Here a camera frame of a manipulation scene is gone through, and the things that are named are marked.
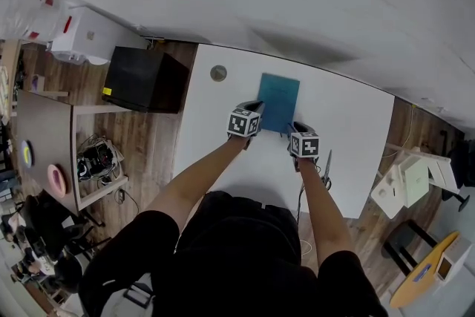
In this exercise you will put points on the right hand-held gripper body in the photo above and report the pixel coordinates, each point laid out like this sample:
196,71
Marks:
304,144

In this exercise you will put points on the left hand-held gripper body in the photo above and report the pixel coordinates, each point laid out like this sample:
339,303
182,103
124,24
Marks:
243,124

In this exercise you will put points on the blue notebook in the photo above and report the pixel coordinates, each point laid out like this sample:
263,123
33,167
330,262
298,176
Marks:
278,100

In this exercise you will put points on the person's right forearm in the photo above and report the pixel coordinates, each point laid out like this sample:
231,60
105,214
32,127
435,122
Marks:
323,211

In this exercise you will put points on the person's left forearm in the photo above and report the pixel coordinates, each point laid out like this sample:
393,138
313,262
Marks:
189,189

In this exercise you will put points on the white square table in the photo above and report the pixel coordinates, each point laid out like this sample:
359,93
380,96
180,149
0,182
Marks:
334,115

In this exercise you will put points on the black office chair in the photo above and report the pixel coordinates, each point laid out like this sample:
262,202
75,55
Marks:
462,167
48,222

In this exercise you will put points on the white box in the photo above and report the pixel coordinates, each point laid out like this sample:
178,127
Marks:
387,193

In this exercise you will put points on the black cabinet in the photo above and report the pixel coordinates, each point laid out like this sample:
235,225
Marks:
137,78

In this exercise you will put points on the pale green box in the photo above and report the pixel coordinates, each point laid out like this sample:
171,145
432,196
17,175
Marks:
415,182

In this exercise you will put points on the person's black clothing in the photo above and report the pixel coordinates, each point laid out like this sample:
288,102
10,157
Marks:
237,256

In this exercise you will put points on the black stool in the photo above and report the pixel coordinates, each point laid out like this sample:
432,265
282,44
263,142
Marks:
402,237

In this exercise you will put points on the white wooden chair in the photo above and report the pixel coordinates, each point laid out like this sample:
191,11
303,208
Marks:
443,170

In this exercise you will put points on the white water dispenser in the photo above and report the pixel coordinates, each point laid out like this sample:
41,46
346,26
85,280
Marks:
92,33

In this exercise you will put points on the yellow round table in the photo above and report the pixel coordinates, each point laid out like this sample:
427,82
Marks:
419,278

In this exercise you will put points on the white device with screen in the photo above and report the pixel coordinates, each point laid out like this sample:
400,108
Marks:
458,256

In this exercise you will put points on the pink plate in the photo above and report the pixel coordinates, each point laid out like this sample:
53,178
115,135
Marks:
56,180

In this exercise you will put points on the brown table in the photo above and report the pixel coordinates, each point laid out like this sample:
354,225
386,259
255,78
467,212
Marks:
44,122

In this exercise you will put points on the small box with purple inside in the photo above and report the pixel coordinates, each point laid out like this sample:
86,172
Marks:
38,82

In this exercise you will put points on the blue and yellow plate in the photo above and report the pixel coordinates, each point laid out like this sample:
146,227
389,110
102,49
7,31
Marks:
27,153

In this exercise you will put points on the grey bag with black buckle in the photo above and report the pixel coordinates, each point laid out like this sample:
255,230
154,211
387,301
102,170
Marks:
111,304

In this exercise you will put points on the clear water jug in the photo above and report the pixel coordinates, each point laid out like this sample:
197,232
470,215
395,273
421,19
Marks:
33,11

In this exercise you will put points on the light wooden table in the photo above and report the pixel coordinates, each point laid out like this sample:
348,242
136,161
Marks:
13,55

